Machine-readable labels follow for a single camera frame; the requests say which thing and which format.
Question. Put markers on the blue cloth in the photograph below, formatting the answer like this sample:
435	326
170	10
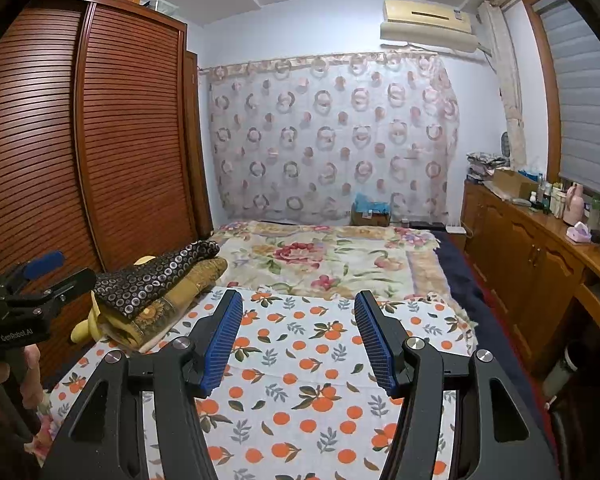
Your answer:
372	202

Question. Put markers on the open cardboard box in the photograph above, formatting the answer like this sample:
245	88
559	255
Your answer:
512	182

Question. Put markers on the brown cardboard box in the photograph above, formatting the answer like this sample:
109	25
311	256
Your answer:
370	219

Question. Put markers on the navy circle-patterned satin garment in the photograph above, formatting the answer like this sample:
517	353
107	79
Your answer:
155	272

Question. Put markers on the person's left hand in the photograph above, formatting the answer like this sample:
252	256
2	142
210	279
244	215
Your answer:
30	375

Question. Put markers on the stack of folded clothes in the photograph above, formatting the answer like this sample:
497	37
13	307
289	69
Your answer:
485	165

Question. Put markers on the pink thermos jug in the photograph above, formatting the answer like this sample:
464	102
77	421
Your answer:
574	207

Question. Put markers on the floral blanket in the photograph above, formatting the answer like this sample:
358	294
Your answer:
330	260

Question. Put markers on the small grey fan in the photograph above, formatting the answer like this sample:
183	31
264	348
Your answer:
505	142

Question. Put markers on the wooden louvered wardrobe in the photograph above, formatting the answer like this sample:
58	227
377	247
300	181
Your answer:
130	135

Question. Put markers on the long wooden cabinet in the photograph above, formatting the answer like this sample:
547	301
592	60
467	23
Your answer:
520	250

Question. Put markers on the pink tissue box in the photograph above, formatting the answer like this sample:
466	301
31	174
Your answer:
579	234

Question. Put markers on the cream wall air conditioner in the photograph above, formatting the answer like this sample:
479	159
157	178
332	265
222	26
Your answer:
425	20

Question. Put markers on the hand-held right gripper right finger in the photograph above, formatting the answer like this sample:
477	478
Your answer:
377	345

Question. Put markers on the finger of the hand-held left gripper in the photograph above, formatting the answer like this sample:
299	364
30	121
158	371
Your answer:
45	262
72	282

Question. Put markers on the grey window blind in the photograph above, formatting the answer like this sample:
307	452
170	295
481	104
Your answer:
590	120

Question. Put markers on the white storage box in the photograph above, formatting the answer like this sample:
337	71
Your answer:
160	6

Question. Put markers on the yellow plush toy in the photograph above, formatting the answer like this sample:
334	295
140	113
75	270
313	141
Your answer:
87	330

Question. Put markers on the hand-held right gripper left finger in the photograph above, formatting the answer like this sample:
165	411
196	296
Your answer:
222	345

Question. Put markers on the beige lace window curtain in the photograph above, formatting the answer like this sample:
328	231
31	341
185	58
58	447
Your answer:
510	100

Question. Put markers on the green bottle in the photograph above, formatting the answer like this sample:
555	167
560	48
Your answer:
594	215

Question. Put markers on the navy bed sheet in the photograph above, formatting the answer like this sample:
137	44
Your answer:
480	310

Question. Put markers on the golden patterned folded cloth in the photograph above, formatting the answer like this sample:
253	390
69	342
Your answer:
180	290

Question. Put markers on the grey waste bin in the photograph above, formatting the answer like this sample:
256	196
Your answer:
562	372

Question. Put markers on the person's left forearm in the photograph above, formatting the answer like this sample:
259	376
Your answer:
5	460

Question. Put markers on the orange fruit print bed sheet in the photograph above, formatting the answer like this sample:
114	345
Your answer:
300	360

